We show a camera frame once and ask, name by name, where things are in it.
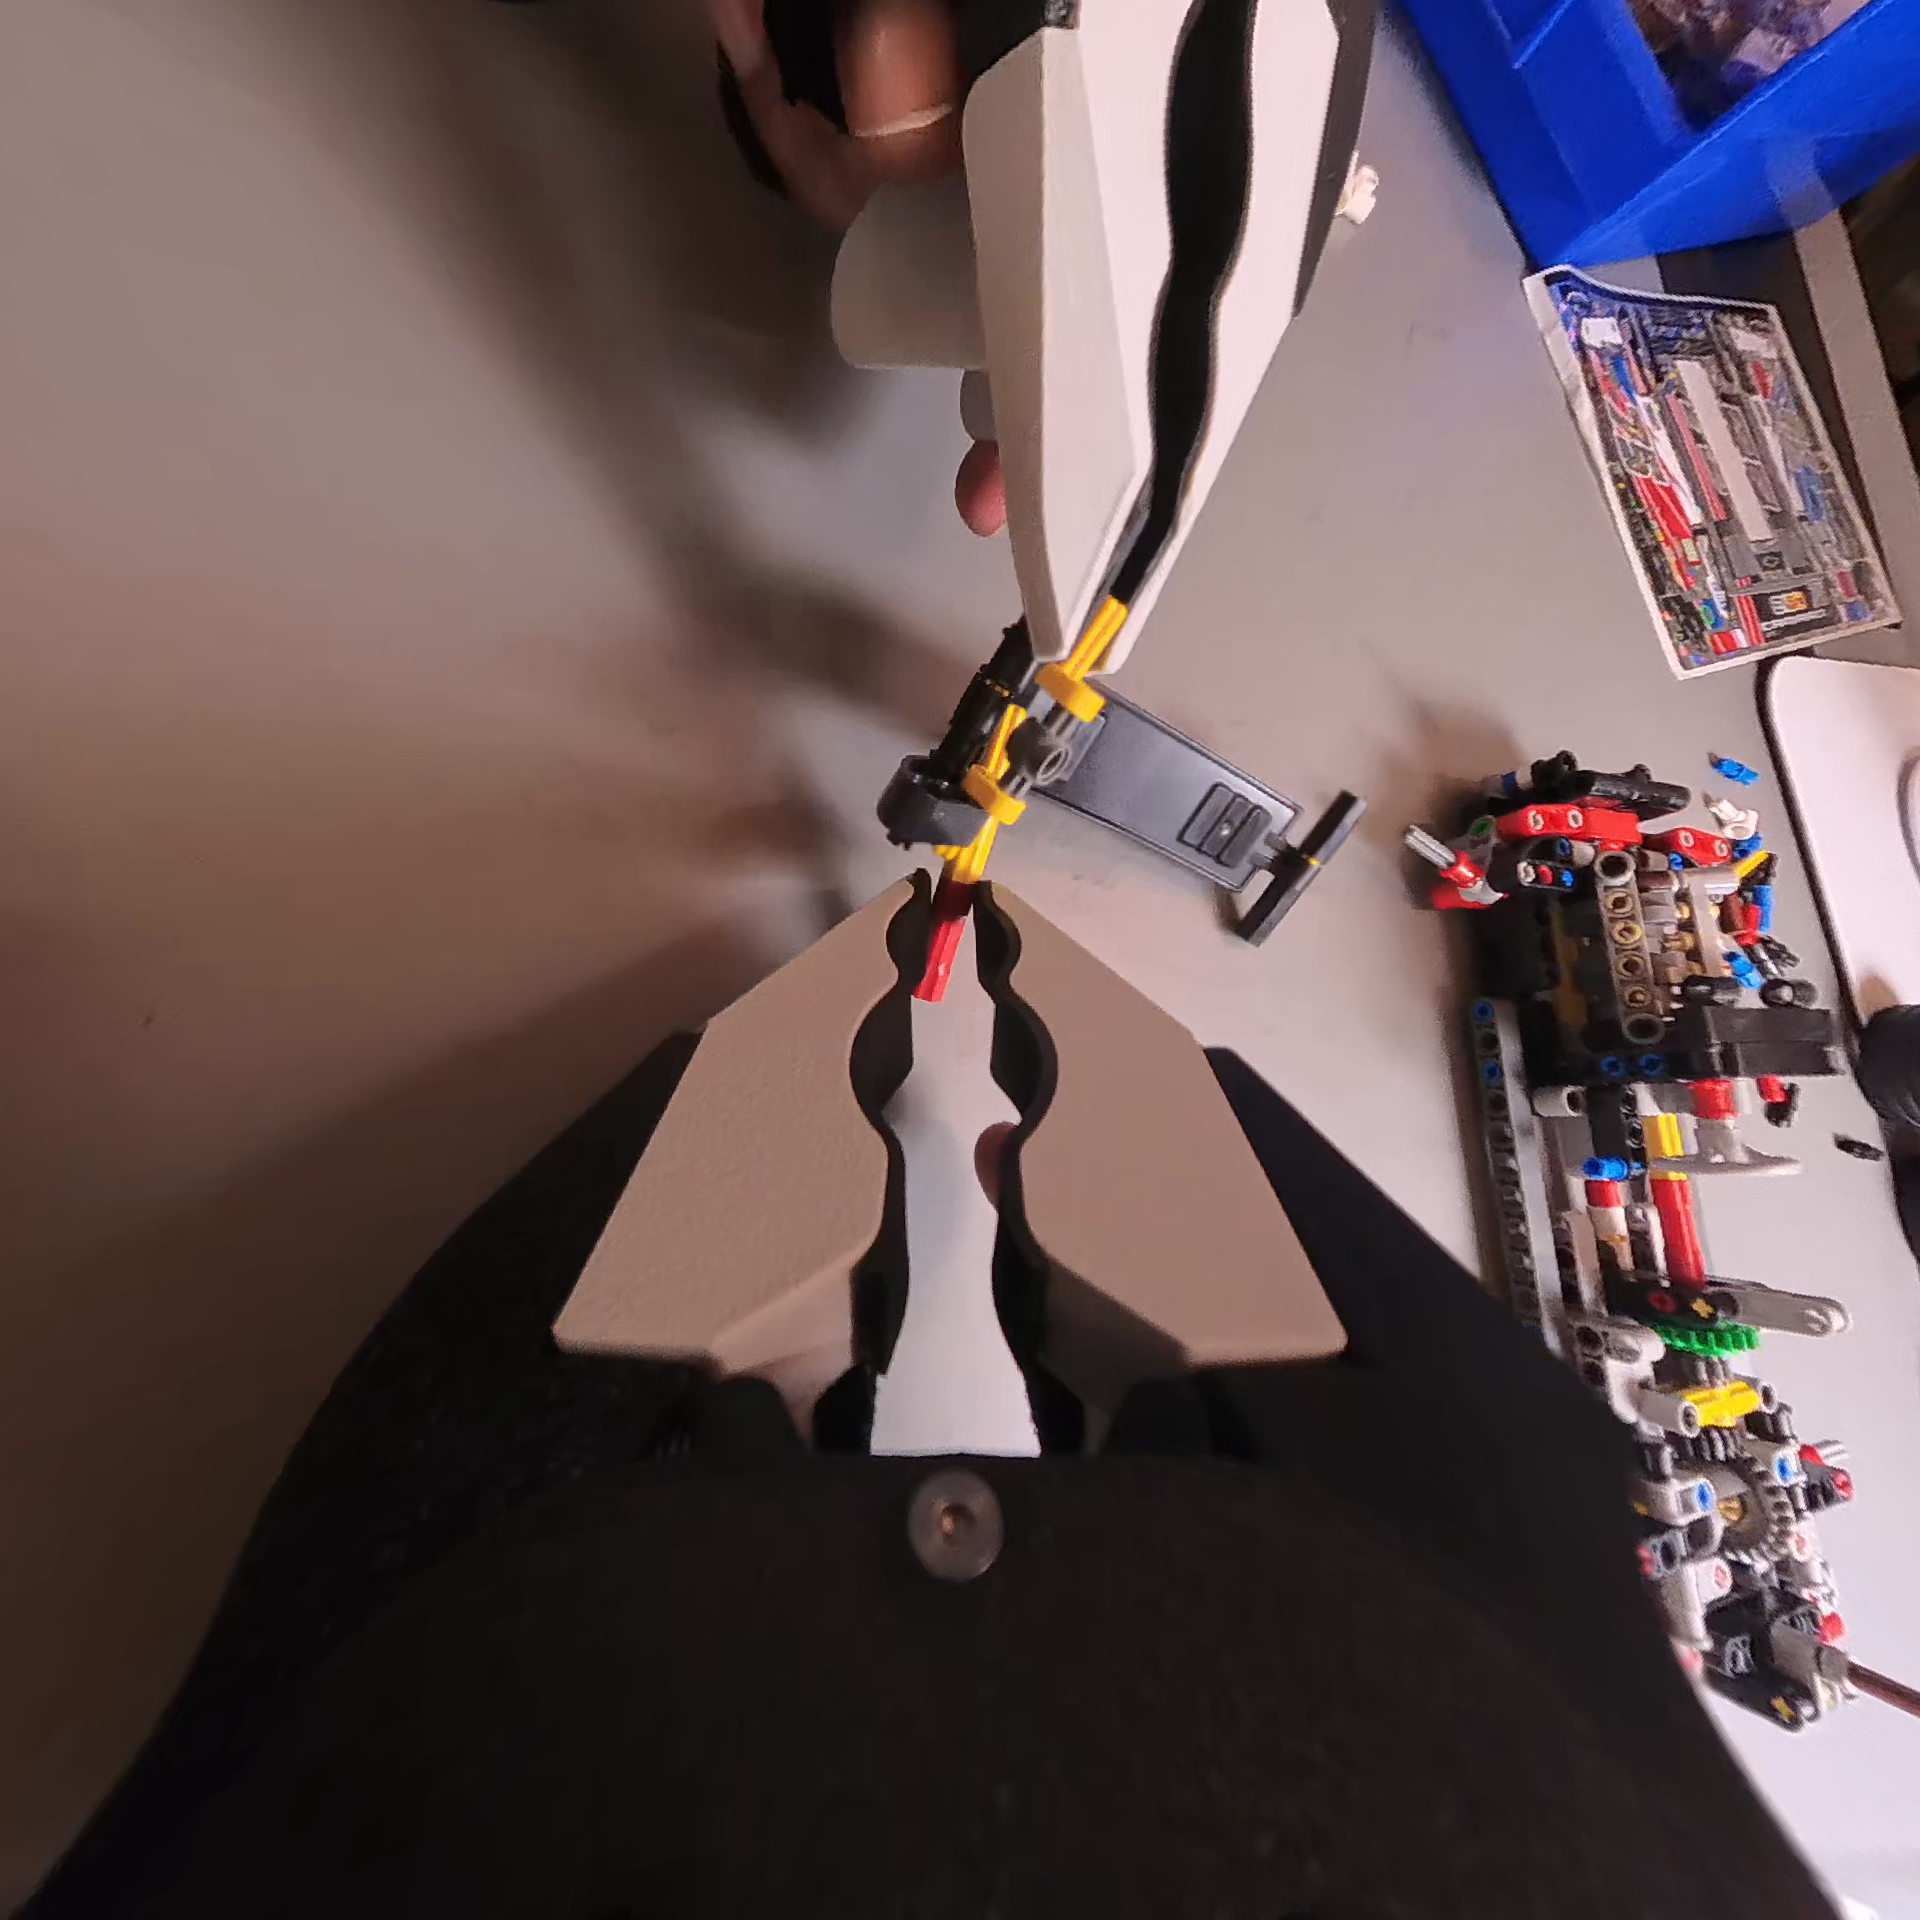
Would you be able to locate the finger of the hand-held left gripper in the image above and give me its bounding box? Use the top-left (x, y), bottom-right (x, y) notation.
top-left (1106, 0), bottom-right (1384, 666)
top-left (960, 0), bottom-right (1230, 664)

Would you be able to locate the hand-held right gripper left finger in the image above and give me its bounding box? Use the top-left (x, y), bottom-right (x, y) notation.
top-left (551, 872), bottom-right (922, 1449)

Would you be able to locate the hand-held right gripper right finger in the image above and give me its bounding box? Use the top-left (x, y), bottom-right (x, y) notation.
top-left (972, 878), bottom-right (1348, 1454)

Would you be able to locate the red lego axle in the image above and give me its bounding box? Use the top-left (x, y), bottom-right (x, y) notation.
top-left (913, 872), bottom-right (976, 1004)

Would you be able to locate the dark lego panel assembly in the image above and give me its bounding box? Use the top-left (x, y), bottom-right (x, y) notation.
top-left (878, 596), bottom-right (1369, 950)

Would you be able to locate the lego car chassis build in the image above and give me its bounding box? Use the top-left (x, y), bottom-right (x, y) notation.
top-left (1408, 749), bottom-right (1920, 1738)

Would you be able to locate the person's left hand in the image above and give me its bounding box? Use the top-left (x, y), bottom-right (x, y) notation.
top-left (711, 0), bottom-right (1011, 541)

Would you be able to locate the blue plastic bin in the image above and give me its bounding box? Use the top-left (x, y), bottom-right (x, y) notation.
top-left (1388, 0), bottom-right (1920, 272)

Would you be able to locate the clear plastic bag of parts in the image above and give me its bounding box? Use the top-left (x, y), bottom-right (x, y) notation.
top-left (1628, 0), bottom-right (1824, 129)

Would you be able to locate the black rounded object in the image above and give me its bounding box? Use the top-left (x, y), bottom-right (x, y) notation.
top-left (1857, 1001), bottom-right (1920, 1265)

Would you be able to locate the white round plate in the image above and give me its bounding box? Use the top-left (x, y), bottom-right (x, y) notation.
top-left (1755, 652), bottom-right (1920, 1038)

